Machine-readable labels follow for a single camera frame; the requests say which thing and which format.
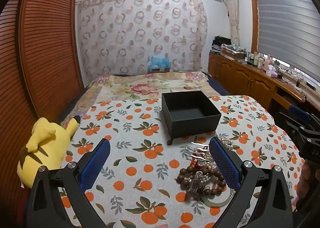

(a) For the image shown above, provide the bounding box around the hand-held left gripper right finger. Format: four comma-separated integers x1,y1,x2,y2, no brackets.
209,136,300,228

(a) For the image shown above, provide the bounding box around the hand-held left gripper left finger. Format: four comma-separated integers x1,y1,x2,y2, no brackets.
24,138,112,228

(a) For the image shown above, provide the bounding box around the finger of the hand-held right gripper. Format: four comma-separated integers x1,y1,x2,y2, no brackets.
289,104,313,125
275,112,309,143

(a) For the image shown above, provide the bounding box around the white pearl bracelet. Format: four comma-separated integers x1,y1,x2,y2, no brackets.
195,150,220,183

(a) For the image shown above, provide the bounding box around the white pearl necklace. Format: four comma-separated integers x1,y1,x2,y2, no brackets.
219,137,234,151

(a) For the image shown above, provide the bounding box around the silver ornate pendant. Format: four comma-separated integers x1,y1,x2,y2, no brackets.
189,171,204,192

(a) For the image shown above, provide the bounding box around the silver wavy hair comb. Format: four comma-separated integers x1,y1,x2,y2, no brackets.
185,140,213,166

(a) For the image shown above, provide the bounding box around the green jade bangle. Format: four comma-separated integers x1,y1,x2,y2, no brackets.
201,188,235,207

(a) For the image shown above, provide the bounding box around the brown wooden bead bracelet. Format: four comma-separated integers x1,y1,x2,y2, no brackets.
176,167,227,196

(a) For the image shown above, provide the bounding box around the black footed jewelry box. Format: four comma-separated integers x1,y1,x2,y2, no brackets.
161,90,222,146

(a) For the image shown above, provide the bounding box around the person's right hand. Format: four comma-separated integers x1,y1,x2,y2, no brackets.
296,159,314,200

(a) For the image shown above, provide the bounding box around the white power strip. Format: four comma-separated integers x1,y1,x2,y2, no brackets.
279,68,308,89

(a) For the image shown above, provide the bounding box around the orange fruit print cloth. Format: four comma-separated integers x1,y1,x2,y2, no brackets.
56,95,304,228

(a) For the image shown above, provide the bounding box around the yellow plush toy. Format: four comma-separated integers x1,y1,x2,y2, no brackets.
17,115,81,190

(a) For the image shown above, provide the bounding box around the wooden side cabinet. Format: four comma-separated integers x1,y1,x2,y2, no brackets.
208,52,320,116

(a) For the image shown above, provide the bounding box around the row of cosmetic bottles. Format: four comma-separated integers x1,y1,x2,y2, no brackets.
246,52,267,69

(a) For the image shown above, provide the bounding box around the dark blue bed sheet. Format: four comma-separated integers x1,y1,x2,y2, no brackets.
208,78,231,97

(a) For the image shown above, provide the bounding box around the floral bedspread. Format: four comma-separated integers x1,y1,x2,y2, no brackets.
59,71,213,128

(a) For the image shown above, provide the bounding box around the stack of folded fabrics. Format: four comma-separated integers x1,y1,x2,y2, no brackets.
220,43,247,60

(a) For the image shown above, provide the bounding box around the grey striped window blind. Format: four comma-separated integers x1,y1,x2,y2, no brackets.
255,0,320,69

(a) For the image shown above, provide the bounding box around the pile of dark clothes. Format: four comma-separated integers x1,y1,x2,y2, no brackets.
212,35,232,54

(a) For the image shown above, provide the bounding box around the blue plush toy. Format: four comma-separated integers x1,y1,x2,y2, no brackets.
148,56,172,72

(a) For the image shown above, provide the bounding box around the narrow floral window curtain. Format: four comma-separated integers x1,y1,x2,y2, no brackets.
222,0,240,46

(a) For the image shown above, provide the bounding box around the wooden louvered wardrobe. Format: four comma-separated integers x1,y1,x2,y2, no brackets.
0,0,84,218

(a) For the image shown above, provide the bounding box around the wooden window frame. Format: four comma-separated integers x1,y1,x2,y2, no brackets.
248,0,320,86

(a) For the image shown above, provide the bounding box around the ring pattern wall curtain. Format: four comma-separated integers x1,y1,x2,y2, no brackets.
76,0,208,81

